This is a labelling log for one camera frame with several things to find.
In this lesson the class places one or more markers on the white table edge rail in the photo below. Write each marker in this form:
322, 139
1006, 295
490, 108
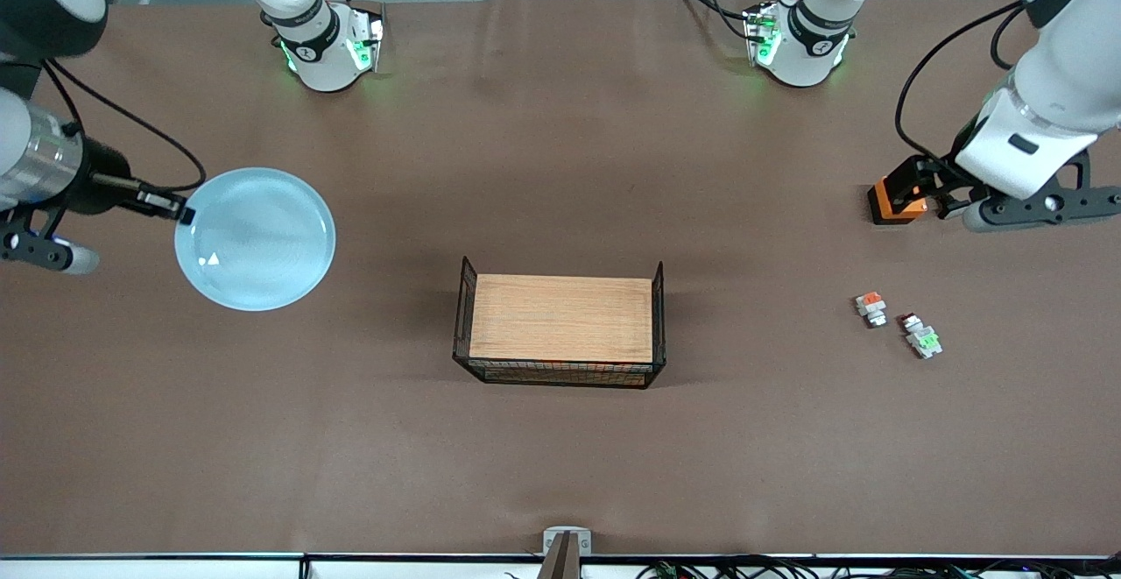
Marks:
175, 568

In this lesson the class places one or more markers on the light blue round plate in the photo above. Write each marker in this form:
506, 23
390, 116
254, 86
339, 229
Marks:
263, 246

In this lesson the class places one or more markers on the brown table cover sheet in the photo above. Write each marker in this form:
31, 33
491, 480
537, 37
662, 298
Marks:
560, 456

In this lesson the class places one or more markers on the grey metal bracket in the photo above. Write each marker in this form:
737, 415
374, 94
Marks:
567, 553

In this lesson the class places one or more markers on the black push button green block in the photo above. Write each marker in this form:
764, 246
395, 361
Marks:
924, 340

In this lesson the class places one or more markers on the grey base connector panel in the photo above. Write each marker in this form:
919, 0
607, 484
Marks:
363, 49
762, 36

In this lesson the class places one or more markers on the white push button orange block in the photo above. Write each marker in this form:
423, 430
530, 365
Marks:
871, 306

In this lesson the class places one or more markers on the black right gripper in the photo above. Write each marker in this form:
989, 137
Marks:
95, 178

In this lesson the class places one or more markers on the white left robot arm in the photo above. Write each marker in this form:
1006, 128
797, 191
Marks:
1068, 62

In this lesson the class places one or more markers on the orange push-button enclosure box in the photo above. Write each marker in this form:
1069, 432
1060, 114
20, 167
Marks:
893, 202

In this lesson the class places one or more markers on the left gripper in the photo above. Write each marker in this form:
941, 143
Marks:
944, 175

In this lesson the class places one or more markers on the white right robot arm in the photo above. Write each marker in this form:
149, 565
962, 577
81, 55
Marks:
324, 53

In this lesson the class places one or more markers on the wooden board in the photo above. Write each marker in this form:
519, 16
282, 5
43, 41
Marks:
560, 316

